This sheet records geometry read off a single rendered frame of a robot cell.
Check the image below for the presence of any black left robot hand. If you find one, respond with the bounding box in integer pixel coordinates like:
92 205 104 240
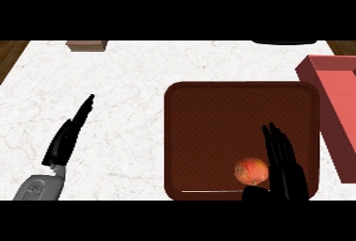
40 93 96 167

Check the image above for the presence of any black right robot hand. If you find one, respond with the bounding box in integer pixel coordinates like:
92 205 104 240
241 121 310 201

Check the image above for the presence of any orange red squash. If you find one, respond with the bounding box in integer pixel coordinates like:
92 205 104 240
234 156 270 186

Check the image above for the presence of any dark brown tray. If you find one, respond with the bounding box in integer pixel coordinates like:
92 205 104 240
163 80 321 201

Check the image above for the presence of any red cardboard box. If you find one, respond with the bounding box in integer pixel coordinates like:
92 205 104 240
296 55 356 185

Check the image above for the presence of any brown wooden block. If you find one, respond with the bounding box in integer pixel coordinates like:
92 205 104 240
65 40 108 53

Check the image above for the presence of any black round object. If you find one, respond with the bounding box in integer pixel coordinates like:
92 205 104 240
250 40 319 46

